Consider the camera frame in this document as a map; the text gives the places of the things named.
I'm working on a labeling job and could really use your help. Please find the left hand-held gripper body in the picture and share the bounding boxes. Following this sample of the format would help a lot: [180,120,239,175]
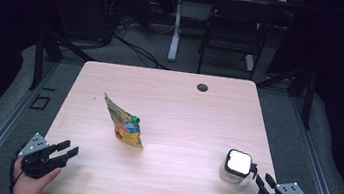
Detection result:
[15,130,72,184]

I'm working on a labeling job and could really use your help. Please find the yellow snack pouch green cap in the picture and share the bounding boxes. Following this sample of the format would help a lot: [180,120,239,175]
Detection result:
[97,92,151,151]

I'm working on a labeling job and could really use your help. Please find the person's left hand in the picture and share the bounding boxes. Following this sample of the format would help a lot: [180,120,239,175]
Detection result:
[10,156,62,194]

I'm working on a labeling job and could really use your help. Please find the black metal stand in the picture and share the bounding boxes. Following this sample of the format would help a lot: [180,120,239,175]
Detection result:
[27,24,100,98]
[250,59,320,131]

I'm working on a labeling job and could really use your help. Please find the round black table grommet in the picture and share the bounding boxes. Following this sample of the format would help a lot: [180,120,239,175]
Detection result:
[195,82,210,94]

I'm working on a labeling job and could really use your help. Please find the white desk foot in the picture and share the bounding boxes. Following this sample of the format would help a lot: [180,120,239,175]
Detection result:
[242,53,257,73]

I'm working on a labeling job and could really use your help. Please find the dark computer tower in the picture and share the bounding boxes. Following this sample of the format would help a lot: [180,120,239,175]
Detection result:
[46,0,118,46]

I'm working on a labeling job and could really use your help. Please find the black folding chair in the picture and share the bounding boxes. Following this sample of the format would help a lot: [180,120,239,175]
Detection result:
[195,0,283,85]

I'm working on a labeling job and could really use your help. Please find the white desk leg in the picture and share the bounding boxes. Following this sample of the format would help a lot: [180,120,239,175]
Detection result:
[167,0,187,63]

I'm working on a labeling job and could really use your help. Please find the left hand-held gripper black cable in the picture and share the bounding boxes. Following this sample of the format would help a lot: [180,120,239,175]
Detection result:
[6,147,28,194]

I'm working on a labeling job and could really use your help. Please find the black floor cables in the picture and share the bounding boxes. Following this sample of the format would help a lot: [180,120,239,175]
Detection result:
[109,33,175,72]

